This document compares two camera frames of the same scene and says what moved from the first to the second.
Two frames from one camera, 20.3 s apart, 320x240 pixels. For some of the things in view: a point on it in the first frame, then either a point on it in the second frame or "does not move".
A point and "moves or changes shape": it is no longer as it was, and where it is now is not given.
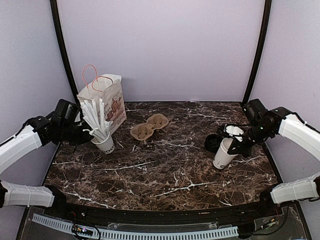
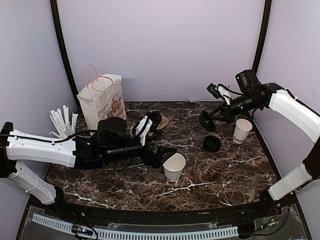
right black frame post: x=263 y=37 does not move
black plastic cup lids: x=212 y=142 does not move
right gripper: x=246 y=151 → x=224 y=107
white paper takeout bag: x=108 y=87 does not move
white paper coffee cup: x=222 y=158 moves or changes shape
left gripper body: x=74 y=137 → x=120 y=154
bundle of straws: x=92 y=112 moves or changes shape
